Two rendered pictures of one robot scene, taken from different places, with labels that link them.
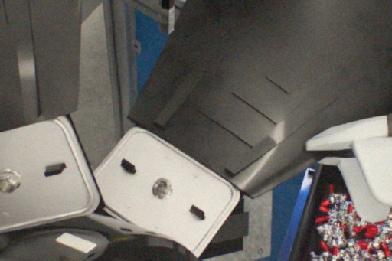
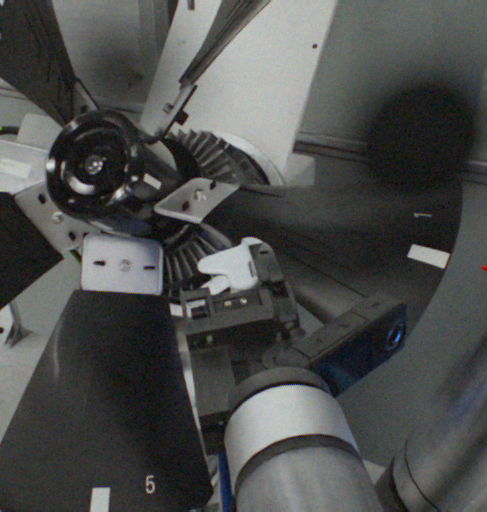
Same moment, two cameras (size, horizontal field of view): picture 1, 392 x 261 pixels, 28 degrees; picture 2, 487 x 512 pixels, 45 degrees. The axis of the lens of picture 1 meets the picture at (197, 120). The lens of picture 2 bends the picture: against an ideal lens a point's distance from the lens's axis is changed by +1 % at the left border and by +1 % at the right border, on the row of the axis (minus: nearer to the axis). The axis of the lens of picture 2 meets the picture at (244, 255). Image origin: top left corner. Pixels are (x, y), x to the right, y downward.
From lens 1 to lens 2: 0.62 m
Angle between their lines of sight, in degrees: 62
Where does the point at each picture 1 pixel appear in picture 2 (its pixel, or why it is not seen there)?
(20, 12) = (220, 34)
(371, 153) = (237, 251)
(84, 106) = not seen: outside the picture
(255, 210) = not seen: hidden behind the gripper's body
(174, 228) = (175, 202)
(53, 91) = (196, 70)
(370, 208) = not seen: hidden behind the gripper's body
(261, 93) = (277, 217)
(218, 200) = (196, 214)
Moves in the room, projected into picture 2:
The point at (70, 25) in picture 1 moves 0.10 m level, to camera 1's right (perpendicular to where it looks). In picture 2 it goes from (220, 46) to (220, 73)
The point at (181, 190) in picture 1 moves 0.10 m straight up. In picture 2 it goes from (201, 203) to (196, 109)
